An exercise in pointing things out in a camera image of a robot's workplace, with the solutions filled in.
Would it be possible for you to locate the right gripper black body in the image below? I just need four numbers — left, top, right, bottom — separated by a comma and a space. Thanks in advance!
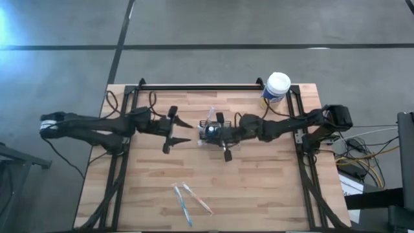
215, 111, 244, 163

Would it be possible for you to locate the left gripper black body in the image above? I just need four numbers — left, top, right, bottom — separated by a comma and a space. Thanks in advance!
150, 105, 179, 155

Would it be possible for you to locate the blue toothbrush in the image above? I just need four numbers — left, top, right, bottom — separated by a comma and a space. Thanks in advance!
206, 105, 217, 124

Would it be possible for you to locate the orange toothbrush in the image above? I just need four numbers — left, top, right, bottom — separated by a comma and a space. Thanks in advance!
182, 183, 215, 216

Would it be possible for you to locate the white and yellow canister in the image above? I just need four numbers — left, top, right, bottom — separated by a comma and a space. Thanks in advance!
259, 71, 292, 109

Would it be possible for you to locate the clear plastic wrapper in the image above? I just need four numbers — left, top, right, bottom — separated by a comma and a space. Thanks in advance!
171, 183, 194, 228

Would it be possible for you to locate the black power brick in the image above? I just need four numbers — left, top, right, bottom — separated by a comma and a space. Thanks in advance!
338, 161, 368, 181

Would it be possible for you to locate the white paper sheet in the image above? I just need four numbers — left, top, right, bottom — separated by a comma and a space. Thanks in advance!
338, 173, 365, 197

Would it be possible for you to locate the black metal stand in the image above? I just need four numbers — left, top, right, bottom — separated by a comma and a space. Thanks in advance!
0, 141, 52, 233

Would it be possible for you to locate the black beam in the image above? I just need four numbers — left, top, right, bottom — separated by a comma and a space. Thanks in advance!
344, 186, 405, 210

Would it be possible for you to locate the dark grey equipment panel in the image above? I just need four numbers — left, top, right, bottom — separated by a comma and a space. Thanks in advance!
397, 111, 414, 213

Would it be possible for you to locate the black wire toothbrush caddy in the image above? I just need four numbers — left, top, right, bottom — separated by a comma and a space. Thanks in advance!
197, 119, 232, 148

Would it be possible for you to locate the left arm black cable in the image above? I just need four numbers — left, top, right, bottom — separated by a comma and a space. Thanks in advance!
105, 90, 159, 120

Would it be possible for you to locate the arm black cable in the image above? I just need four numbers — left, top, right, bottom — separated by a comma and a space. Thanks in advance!
105, 90, 159, 120
233, 96, 292, 124

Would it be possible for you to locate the black aluminium table frame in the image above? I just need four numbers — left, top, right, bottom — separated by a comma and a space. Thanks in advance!
77, 77, 352, 232

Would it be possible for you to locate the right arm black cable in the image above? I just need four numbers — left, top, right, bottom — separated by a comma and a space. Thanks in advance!
233, 96, 292, 124

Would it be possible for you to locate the black floor cable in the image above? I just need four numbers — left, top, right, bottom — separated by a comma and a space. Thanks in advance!
41, 136, 109, 180

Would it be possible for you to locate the yellow cable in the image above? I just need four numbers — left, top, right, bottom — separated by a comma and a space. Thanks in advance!
334, 144, 400, 189

